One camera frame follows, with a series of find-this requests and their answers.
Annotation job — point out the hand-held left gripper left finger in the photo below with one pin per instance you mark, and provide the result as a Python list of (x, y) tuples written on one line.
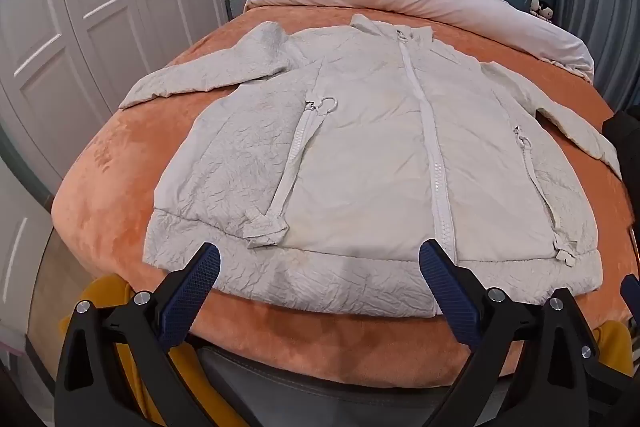
[(196, 289)]

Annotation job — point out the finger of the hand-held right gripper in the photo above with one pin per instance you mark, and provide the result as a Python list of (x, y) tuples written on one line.
[(631, 291)]

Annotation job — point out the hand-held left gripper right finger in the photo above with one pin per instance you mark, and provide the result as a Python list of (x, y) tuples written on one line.
[(450, 294)]

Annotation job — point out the white crinkled zip jacket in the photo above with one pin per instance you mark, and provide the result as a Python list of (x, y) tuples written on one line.
[(370, 132)]

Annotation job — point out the yellow clothing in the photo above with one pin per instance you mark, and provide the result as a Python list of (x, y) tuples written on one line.
[(127, 382)]

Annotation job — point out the orange plush bedspread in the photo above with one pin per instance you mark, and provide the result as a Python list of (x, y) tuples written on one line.
[(150, 147)]

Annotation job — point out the dark nightstand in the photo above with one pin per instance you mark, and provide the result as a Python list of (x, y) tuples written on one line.
[(235, 7)]

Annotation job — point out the black and white plush toys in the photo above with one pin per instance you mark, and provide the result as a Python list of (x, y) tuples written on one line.
[(541, 8)]

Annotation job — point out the white panelled wardrobe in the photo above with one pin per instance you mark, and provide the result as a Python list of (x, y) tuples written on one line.
[(100, 7)]

